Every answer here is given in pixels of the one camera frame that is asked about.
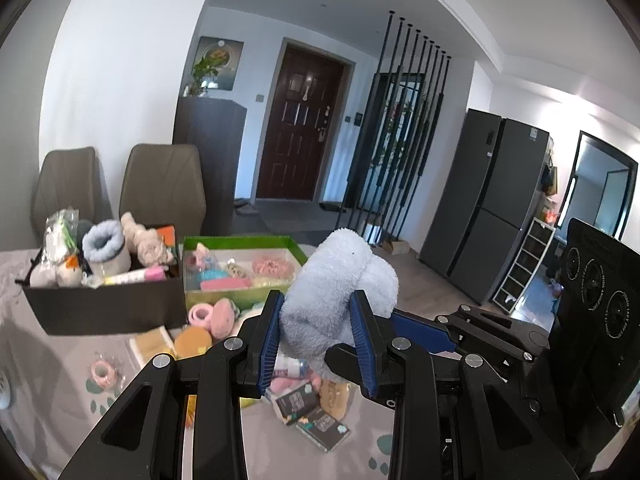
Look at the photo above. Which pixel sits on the pink folded cloth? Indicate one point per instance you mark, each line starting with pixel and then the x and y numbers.
pixel 228 283

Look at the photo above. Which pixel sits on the grey dining chair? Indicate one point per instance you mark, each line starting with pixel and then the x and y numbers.
pixel 163 184
pixel 67 179

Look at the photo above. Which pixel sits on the cotton swab box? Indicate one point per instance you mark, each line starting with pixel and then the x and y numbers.
pixel 145 346

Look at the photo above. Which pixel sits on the pink strawberry slipper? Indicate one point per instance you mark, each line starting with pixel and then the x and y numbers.
pixel 218 318

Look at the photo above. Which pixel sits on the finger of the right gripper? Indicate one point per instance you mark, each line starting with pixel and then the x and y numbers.
pixel 430 335
pixel 494 336

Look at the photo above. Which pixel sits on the white shoe rack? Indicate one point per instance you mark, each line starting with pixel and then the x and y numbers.
pixel 524 266

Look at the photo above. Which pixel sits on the pink plush toy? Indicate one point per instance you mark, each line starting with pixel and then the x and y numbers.
pixel 281 384

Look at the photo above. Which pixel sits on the orange round plush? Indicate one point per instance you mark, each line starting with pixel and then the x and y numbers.
pixel 192 341

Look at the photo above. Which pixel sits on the black tissue pack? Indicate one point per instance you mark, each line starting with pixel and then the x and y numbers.
pixel 293 404
pixel 323 429

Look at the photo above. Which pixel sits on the beige bunny plush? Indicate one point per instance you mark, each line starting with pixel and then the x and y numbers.
pixel 146 243

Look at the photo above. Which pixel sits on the black storage box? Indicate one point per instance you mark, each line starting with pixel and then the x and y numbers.
pixel 68 300

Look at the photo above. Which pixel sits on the blue white bottle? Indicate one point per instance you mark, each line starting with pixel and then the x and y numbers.
pixel 288 367

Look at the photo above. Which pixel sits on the dark grey refrigerator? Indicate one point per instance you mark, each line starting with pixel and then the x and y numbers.
pixel 492 189

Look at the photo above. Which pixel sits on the green gift box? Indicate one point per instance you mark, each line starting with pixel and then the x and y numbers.
pixel 208 257

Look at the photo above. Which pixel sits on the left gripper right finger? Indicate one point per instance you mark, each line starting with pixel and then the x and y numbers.
pixel 452 419

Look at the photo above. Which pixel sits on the pink tape roll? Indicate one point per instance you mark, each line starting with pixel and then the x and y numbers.
pixel 104 374

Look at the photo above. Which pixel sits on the framed food picture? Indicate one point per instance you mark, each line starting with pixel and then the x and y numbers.
pixel 228 53

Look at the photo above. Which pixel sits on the pink mesh bath puff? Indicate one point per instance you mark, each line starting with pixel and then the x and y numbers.
pixel 276 267

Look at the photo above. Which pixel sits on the dark brown entrance door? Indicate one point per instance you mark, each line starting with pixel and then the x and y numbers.
pixel 298 125

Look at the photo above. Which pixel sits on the dark grey cabinet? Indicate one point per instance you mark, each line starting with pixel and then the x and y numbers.
pixel 215 127

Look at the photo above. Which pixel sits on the potted green plant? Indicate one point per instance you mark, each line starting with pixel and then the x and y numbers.
pixel 205 68

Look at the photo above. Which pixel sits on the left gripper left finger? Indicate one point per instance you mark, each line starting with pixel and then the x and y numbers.
pixel 141 435

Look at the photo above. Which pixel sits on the black slat room divider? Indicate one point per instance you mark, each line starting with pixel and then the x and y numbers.
pixel 397 130

